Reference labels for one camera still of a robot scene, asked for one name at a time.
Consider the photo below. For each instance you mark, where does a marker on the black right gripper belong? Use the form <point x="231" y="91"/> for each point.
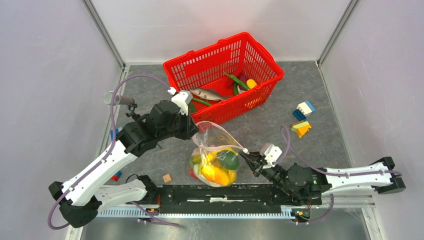
<point x="254" y="160"/>

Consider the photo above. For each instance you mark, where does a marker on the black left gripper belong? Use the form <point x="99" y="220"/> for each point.
<point x="190" y="128"/>

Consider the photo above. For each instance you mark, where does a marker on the clear zip top bag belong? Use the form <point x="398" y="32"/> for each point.
<point x="209" y="140"/>

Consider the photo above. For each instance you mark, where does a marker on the green toy avocado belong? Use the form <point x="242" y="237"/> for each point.
<point x="228" y="159"/>

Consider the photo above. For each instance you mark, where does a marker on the orange yellow toy mango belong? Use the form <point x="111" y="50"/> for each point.
<point x="216" y="174"/>

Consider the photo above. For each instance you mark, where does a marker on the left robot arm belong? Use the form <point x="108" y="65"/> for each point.
<point x="82" y="197"/>

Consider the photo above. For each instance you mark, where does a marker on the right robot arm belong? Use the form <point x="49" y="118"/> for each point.
<point x="300" y="185"/>

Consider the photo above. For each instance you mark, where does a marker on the long green toy chili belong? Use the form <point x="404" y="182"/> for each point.
<point x="201" y="101"/>

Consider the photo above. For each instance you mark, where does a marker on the grey toy fish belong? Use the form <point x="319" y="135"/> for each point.
<point x="208" y="94"/>

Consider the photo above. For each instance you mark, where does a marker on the small wooden cube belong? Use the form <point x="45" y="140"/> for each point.
<point x="167" y="178"/>

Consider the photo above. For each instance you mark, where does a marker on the dark blue toy block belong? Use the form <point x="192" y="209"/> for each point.
<point x="299" y="115"/>

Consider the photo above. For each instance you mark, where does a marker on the blue green white block stack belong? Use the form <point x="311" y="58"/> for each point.
<point x="113" y="133"/>

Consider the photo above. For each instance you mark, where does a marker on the white blue toy block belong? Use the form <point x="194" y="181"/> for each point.
<point x="306" y="108"/>

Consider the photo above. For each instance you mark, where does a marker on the yellow toy lemon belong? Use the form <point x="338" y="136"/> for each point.
<point x="251" y="83"/>

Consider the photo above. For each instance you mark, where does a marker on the red plastic basket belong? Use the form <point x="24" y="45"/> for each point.
<point x="204" y="68"/>

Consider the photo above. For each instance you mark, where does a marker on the silver mesh microphone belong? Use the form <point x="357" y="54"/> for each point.
<point x="112" y="99"/>

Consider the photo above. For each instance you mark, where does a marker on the red blue toy block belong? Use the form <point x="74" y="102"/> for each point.
<point x="116" y="176"/>

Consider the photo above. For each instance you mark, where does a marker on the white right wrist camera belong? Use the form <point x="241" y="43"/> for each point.
<point x="270" y="154"/>

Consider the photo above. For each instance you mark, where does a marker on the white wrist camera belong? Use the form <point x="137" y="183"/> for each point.
<point x="270" y="154"/>
<point x="181" y="99"/>

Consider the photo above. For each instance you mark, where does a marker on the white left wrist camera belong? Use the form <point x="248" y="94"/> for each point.
<point x="181" y="99"/>

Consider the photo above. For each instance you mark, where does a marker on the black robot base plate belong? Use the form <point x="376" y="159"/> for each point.
<point x="234" y="199"/>

